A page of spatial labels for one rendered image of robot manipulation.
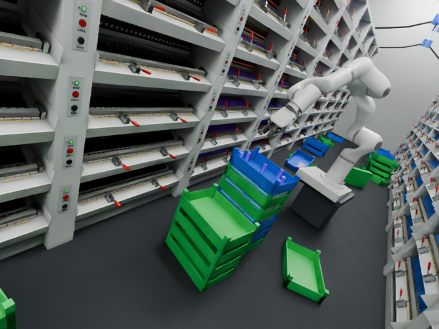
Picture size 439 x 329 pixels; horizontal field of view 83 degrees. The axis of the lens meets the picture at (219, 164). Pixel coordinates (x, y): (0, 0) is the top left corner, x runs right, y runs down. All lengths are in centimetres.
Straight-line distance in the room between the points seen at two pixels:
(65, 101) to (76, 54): 14
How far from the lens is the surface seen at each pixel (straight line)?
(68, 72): 85
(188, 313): 111
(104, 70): 90
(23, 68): 81
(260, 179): 118
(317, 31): 260
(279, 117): 131
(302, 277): 151
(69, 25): 82
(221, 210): 119
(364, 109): 174
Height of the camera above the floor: 92
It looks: 25 degrees down
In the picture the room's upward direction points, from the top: 22 degrees clockwise
